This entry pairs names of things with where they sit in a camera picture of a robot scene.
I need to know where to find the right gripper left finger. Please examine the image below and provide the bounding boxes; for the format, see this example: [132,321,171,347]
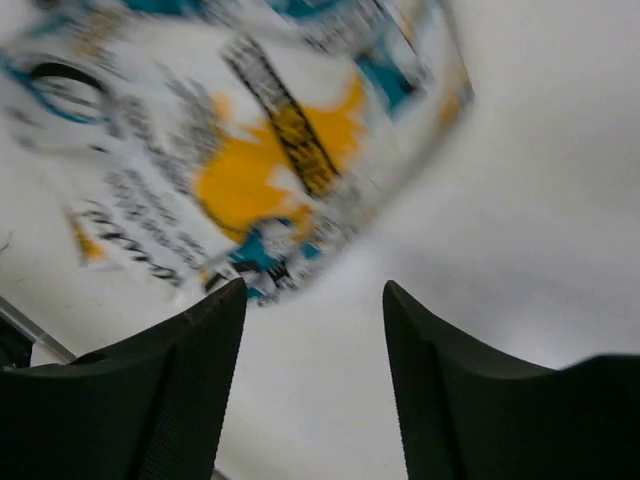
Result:
[1,279,247,479]

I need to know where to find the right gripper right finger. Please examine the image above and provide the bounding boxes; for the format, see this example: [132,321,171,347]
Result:
[383,281,639,479]

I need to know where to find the printed white teal yellow shorts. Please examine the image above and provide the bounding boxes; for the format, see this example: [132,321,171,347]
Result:
[1,1,473,306]

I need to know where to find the aluminium table edge rail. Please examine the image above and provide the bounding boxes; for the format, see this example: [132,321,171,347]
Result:
[1,297,76,363]

